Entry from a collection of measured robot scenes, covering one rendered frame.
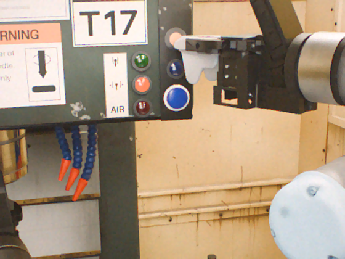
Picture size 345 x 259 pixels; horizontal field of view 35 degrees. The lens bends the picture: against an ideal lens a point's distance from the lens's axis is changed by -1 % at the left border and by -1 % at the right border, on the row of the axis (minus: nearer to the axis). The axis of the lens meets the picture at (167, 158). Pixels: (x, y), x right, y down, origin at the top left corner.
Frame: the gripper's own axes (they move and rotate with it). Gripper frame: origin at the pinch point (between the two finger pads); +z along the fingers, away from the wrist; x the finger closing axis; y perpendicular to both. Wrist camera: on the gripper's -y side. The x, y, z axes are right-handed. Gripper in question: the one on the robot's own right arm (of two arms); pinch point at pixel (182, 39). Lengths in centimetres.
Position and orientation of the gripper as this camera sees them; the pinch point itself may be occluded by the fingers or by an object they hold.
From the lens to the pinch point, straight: 73.7
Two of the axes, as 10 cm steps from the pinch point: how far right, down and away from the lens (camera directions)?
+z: -6.8, -1.9, 7.1
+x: 7.3, -2.0, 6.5
